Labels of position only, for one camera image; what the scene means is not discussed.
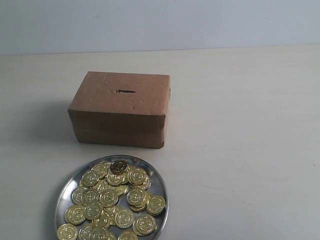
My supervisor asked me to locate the brown cardboard slotted box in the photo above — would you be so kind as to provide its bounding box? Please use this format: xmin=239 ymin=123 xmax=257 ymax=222
xmin=67 ymin=71 xmax=171 ymax=149

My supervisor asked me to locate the dark shaded gold coin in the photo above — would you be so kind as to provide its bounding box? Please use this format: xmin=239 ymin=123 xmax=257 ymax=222
xmin=109 ymin=160 xmax=128 ymax=175

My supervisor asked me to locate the gold coin right edge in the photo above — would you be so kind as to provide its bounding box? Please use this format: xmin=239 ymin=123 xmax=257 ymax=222
xmin=146 ymin=195 xmax=166 ymax=216

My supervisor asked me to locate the gold coin edge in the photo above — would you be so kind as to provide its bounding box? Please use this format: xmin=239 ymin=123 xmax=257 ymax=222
xmin=146 ymin=195 xmax=166 ymax=216
xmin=64 ymin=205 xmax=86 ymax=226

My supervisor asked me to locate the round steel plate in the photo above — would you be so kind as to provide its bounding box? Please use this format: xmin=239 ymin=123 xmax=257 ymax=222
xmin=52 ymin=155 xmax=169 ymax=240

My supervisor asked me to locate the gold coin plate centre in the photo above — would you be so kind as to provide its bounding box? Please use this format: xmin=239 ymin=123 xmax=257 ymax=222
xmin=99 ymin=189 xmax=119 ymax=208

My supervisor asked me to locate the gold coin front right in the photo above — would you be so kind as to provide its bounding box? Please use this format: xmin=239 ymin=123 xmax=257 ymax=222
xmin=118 ymin=230 xmax=139 ymax=240

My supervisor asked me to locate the gold coin left edge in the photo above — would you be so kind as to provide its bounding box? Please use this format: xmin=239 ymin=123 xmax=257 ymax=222
xmin=64 ymin=205 xmax=86 ymax=226

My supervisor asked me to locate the gold coin front middle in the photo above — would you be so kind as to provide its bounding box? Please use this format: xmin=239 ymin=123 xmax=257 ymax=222
xmin=78 ymin=224 xmax=116 ymax=240

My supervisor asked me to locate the gold coin front left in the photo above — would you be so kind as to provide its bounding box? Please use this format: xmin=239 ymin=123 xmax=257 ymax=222
xmin=56 ymin=223 xmax=79 ymax=240

